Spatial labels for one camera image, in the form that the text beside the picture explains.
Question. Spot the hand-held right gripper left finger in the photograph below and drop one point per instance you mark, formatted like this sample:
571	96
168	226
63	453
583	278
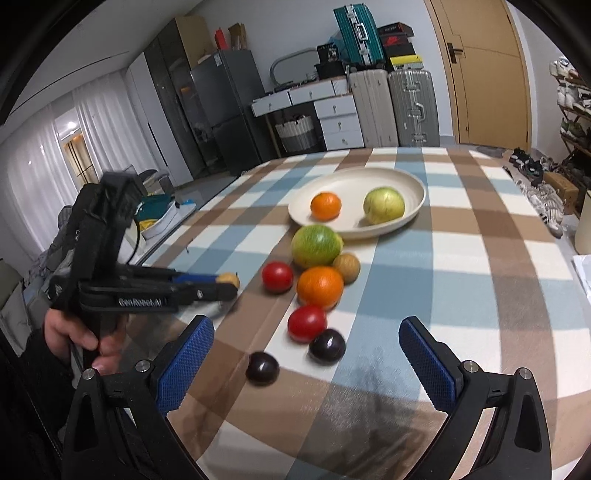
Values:
184	364

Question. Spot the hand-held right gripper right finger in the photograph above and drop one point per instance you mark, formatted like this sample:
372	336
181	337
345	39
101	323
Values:
427	364

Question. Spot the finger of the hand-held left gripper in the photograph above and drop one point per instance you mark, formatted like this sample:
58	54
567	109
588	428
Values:
207	293
198	278

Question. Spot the brown longan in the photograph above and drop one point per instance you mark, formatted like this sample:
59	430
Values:
229	279
347	268

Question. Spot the red tomato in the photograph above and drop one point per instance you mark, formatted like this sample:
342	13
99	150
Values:
277	277
307	323

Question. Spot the dark purple plum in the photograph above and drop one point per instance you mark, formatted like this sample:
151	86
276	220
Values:
262	368
327	347

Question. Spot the large orange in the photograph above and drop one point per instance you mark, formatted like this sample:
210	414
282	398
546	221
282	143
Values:
320	287

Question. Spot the green yellow citrus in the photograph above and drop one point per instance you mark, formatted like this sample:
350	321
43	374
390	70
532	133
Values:
316	246

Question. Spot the cream round plate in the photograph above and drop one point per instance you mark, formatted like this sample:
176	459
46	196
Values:
360	184

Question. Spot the person's left forearm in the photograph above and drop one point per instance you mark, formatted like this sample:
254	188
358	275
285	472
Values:
37	383

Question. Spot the person's left hand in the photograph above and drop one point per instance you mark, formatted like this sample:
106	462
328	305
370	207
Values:
69	334

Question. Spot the teal white basin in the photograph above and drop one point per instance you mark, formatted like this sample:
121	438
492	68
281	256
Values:
159	214

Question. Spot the white sheer curtain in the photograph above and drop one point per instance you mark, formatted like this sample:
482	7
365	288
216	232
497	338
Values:
37	175

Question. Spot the white wardrobe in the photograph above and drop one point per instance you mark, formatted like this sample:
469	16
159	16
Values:
147	120

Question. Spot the small orange tangerine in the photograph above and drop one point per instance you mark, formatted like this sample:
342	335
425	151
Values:
326	206

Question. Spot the pale green pear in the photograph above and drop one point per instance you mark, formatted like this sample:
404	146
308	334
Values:
384	206

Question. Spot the dark glass cabinet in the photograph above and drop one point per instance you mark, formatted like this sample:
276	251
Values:
171	92

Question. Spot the wicker basket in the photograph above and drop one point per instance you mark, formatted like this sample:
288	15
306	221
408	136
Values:
298	136

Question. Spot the grey refrigerator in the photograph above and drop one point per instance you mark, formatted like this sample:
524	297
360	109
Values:
231	101

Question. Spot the grey white sneakers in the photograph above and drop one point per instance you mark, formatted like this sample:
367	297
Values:
545	207

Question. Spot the white drawer desk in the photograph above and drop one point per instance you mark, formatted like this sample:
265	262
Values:
337	120

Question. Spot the white bin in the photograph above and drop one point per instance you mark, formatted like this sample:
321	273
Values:
584	221

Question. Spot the small cardboard box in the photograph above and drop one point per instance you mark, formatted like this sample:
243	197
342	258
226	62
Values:
561	189

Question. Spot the large cardboard box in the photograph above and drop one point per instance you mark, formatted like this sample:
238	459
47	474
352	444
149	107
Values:
196	39

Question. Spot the white oval mirror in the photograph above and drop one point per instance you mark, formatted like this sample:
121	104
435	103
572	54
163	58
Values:
277	64

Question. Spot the beige suitcase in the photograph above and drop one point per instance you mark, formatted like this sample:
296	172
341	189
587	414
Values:
371	108

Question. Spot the silver suitcase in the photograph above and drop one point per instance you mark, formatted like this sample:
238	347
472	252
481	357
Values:
413	108

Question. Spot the wooden shoe rack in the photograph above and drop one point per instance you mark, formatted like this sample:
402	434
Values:
575	120

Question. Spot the teal suitcase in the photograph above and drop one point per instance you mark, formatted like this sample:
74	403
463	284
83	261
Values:
358	34

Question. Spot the wooden door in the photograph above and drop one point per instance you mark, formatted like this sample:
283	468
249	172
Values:
489	74

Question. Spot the yellow black box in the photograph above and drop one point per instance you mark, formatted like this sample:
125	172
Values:
405	61

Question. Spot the black red shoe box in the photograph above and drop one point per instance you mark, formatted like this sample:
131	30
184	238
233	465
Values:
395	39

